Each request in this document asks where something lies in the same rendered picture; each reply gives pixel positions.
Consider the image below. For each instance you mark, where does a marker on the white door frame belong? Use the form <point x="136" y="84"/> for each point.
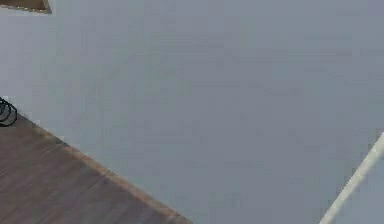
<point x="353" y="183"/>

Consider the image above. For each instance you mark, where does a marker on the brown framed picture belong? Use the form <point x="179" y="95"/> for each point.
<point x="26" y="4"/>

